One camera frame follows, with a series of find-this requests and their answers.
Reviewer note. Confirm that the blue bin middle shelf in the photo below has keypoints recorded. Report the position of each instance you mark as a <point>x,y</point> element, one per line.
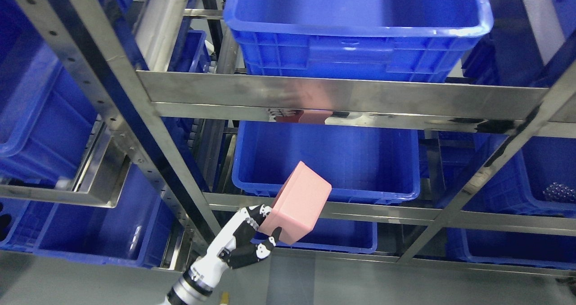
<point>364,165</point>

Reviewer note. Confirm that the blue bin bottom left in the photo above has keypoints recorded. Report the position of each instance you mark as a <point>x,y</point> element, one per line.
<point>132,234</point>

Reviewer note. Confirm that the blue bin shelf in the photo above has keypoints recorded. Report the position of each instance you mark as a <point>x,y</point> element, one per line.
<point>45,118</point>
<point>539,180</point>
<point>364,165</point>

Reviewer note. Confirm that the blue bin bottom right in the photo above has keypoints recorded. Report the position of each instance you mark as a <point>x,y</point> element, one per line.
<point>508,248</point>

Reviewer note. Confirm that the blue bin bottom centre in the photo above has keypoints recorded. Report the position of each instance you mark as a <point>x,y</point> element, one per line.
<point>333,235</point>

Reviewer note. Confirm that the large blue bin top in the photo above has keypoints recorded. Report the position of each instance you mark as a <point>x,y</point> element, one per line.
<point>385,40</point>

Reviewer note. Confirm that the blue bin right shelf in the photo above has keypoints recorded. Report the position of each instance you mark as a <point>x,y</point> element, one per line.
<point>539,180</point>

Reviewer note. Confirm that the blue bin left shelf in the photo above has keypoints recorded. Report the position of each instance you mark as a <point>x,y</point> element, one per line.
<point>45,118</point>

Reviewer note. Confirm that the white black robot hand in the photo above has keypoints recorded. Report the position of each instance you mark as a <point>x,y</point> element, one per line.
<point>232,248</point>

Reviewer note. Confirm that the steel shelf rack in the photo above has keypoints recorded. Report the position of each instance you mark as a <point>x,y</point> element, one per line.
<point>84,35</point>

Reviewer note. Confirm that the pink plastic storage box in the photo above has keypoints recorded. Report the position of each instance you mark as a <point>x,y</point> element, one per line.
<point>298,205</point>

